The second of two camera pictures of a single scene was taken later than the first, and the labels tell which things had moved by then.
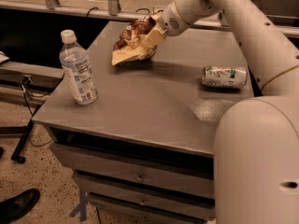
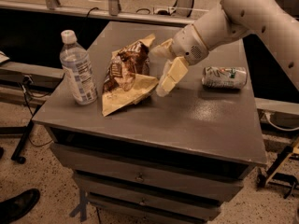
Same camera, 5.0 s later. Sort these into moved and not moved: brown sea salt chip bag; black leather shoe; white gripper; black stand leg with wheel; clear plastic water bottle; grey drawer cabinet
Moved: white gripper; brown sea salt chip bag
Not moved: black stand leg with wheel; grey drawer cabinet; black leather shoe; clear plastic water bottle
